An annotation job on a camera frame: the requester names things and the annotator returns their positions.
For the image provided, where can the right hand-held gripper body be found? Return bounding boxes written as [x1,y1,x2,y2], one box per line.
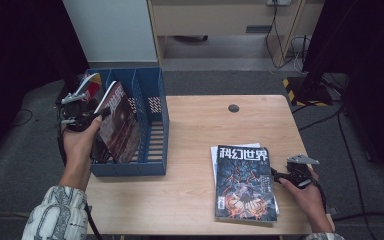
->
[284,153,321,190]

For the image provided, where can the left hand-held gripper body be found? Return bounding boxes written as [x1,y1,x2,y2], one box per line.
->
[59,92,98,133]

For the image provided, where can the red header portrait magazine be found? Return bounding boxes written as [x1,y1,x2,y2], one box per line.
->
[74,72,103,101]

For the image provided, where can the reddish planet cover magazine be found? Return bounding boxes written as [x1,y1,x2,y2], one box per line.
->
[93,80,142,164]

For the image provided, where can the dark blue illustrated magazine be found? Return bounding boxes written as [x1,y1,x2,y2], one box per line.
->
[214,144,278,224]

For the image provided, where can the blue plastic file rack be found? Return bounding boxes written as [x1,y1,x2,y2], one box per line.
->
[79,66,170,178]

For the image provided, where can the person's right hand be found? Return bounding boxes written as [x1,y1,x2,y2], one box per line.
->
[278,165,329,231]

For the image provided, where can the person's left hand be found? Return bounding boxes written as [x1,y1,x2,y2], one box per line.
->
[59,114,103,178]

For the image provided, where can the white cabinet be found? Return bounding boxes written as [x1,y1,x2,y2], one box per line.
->
[62,0,159,64]

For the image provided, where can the black curtain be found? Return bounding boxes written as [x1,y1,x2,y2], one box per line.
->
[0,0,91,168]
[301,0,384,181]

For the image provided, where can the light wooden desk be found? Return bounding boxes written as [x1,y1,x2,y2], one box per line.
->
[146,0,326,68]

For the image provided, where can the white power strip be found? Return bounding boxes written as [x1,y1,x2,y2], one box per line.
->
[266,0,293,7]

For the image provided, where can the right hand-held gripper cable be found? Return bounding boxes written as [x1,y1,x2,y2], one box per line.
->
[314,179,328,214]

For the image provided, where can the hand-held gripper cable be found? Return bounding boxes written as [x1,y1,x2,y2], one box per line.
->
[56,106,104,240]
[314,179,328,214]

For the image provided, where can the black floor cable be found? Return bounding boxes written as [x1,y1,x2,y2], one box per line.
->
[336,106,369,221]
[11,108,34,128]
[291,99,346,132]

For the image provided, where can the left hand-held gripper cable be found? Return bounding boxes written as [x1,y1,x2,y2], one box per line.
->
[56,106,104,240]

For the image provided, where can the white cables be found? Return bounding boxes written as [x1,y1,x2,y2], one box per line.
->
[289,34,311,74]

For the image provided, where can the black power cable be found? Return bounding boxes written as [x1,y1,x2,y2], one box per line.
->
[264,4,296,70]

